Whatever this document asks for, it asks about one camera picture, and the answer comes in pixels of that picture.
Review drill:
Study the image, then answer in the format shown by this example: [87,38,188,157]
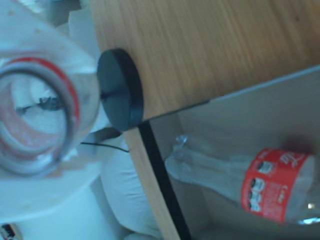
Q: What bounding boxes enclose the clear contour Coca-Cola bottle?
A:
[0,56,101,178]

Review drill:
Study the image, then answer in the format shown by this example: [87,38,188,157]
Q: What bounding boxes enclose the clear tall Coke bottle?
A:
[164,134,320,226]

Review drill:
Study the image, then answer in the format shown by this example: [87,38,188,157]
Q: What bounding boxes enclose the grey cardboard box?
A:
[138,64,320,240]

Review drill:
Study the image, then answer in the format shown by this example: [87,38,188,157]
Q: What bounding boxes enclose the thin black wire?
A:
[79,141,130,154]

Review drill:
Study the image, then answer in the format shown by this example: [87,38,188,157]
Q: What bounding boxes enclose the black round camera stand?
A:
[96,48,145,132]

